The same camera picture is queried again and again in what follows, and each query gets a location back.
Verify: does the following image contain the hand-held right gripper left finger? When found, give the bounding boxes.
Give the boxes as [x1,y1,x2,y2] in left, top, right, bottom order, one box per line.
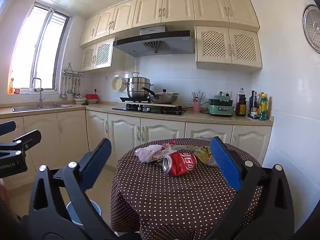
[29,138,118,238]

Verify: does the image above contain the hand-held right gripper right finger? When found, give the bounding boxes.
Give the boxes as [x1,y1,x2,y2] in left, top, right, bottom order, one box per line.
[205,136,295,240]

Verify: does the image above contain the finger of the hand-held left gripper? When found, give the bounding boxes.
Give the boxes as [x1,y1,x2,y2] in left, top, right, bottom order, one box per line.
[0,120,17,137]
[0,129,42,157]

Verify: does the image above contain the yellow snack wrapper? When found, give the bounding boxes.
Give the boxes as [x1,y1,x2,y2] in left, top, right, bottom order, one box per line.
[175,145,218,167]

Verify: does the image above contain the red soda can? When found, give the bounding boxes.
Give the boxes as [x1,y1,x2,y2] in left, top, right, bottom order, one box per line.
[162,150,197,176]

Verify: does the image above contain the blue trash bin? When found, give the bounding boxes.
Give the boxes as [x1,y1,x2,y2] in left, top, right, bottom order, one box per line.
[65,199,102,227]

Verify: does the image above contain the steel kitchen sink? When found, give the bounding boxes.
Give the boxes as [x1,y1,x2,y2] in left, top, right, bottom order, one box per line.
[12,104,72,112]

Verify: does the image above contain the cream lower kitchen cabinets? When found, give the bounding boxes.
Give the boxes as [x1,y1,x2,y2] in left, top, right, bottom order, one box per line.
[0,110,273,188]

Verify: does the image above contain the metal faucet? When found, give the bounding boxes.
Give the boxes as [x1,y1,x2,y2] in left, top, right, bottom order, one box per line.
[30,77,45,108]

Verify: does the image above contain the crumpled white plastic bag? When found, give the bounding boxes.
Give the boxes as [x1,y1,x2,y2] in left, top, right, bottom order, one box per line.
[135,144,178,163]

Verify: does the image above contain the green multi cooker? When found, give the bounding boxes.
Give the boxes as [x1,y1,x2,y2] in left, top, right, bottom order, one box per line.
[207,95,235,117]

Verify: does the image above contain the large dark sauce bottle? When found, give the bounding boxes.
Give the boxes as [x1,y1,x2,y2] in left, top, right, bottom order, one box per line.
[235,88,247,117]

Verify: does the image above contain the dark bottle with label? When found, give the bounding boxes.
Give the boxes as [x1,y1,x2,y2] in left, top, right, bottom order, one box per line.
[251,92,259,120]

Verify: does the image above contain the slim dark glass bottle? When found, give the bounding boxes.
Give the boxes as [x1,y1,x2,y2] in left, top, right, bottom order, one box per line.
[249,90,255,118]

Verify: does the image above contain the brown polka dot tablecloth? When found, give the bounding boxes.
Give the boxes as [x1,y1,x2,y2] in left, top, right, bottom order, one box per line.
[111,138,265,234]

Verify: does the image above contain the yellow green bottle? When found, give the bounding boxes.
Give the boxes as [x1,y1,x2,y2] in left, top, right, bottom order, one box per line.
[259,94,268,121]

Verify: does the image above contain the black gas stove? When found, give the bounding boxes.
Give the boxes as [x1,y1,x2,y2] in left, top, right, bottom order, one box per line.
[112,96,187,116]

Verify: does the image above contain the bundle of chopsticks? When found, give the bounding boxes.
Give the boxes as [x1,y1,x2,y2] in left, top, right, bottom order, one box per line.
[191,91,207,103]

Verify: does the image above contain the cream perforated steamer tray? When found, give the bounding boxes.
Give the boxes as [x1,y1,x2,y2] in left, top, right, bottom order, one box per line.
[112,76,128,92]

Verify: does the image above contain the metal utensil rack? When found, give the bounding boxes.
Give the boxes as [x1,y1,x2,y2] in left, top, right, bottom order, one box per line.
[62,62,85,78]

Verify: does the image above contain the kitchen window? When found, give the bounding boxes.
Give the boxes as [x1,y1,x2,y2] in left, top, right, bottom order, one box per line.
[10,1,72,95]

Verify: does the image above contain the steel steamer pot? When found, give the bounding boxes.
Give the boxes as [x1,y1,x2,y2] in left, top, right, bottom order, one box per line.
[123,72,154,98]

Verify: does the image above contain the wok with glass lid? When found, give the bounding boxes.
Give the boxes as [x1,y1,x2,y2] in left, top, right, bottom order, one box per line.
[141,87,180,105]

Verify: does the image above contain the small cream lattice cabinet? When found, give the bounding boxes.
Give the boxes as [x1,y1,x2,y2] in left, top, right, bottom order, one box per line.
[80,37,115,72]

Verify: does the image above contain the wide cream lattice cabinet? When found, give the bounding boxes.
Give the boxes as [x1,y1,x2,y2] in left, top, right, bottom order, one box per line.
[194,26,263,74]

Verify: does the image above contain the grey range hood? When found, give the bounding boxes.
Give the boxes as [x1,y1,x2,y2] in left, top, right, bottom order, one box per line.
[113,25,196,57]

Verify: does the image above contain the round metal steamer tray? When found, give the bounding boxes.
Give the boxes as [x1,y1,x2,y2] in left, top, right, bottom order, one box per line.
[302,4,320,53]

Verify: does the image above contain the cream upper wall cabinets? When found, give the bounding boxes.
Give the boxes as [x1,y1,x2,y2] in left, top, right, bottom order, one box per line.
[79,0,260,47]

